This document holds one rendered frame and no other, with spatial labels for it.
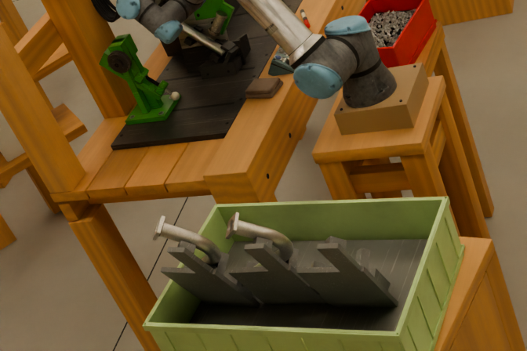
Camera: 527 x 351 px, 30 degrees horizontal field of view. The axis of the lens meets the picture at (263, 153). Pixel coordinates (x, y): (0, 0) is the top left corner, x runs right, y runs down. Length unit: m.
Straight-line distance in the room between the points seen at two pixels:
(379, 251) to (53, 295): 2.21
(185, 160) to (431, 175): 0.72
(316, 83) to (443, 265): 0.63
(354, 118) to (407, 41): 0.42
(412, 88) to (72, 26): 1.10
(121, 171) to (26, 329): 1.36
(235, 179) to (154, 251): 1.53
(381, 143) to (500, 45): 2.04
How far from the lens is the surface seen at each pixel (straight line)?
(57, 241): 4.59
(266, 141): 2.80
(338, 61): 2.55
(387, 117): 2.68
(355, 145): 2.69
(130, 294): 3.26
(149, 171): 2.92
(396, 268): 2.26
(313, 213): 2.37
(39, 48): 3.12
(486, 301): 2.34
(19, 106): 2.90
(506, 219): 3.63
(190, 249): 2.10
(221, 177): 2.72
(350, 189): 2.78
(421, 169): 2.68
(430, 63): 3.10
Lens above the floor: 2.31
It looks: 31 degrees down
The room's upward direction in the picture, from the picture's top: 24 degrees counter-clockwise
